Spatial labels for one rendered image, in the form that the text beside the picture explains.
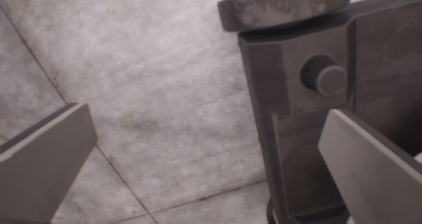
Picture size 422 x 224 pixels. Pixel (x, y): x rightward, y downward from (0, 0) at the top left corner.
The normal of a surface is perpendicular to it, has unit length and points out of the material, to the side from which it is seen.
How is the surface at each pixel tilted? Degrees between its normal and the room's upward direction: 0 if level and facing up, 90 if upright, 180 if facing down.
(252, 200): 0
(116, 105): 0
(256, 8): 36
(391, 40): 0
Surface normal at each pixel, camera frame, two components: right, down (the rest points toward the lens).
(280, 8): -0.28, 0.50
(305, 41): 0.02, 0.42
